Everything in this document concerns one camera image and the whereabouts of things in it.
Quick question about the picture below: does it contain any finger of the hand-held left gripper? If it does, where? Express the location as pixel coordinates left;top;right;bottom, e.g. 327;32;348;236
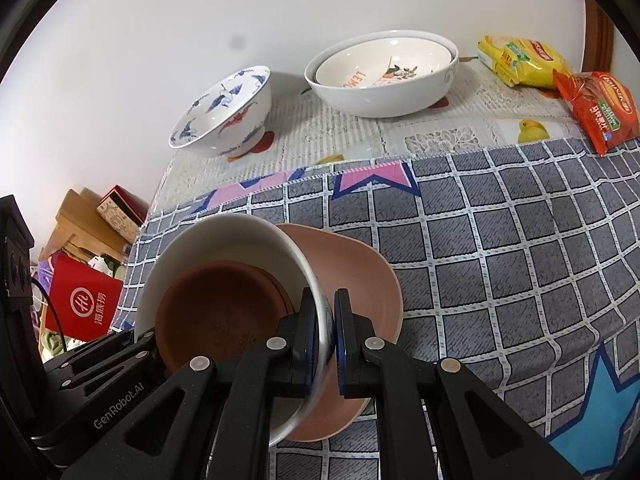
42;327;157;391
27;357;168;468

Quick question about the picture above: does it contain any blue patterned white bowl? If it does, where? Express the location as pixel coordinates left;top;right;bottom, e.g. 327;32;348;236
168;65;272;157

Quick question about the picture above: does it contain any black cable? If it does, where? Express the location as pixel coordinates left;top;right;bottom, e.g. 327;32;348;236
31;277;68;353

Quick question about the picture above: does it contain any red bag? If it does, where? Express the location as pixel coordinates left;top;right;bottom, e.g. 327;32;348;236
40;252;124;342

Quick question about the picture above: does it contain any large white bowl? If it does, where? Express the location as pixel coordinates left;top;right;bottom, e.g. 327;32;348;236
304;31;459;118

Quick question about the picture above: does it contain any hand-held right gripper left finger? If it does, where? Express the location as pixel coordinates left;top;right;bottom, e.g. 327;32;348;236
62;287;323;480

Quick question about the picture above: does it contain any pink square bowl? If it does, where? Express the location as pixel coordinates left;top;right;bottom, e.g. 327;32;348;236
275;223;405;442

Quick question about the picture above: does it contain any brown wooden door frame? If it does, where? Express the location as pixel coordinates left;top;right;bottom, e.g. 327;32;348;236
582;0;615;73

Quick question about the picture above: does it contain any red box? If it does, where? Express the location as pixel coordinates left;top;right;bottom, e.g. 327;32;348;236
97;185;149;244

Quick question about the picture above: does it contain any small brown bowl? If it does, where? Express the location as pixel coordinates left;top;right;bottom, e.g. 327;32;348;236
155;260;296;376

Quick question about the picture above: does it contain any white lace fruit-print tablecloth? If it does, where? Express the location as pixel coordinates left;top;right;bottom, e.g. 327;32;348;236
150;57;596;211

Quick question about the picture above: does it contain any yellow snack packet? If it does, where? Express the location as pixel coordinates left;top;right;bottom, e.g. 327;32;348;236
476;35;576;90

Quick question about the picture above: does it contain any plain white bowl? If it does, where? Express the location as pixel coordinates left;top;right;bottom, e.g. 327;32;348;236
135;214;335;448

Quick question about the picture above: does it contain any white bowl with orange print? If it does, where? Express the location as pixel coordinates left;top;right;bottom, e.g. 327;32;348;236
314;37;453;89

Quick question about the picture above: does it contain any orange snack packet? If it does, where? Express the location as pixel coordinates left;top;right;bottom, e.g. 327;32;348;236
552;71;640;157

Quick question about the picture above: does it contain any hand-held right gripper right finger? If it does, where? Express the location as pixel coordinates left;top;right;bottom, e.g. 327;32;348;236
334;287;583;480

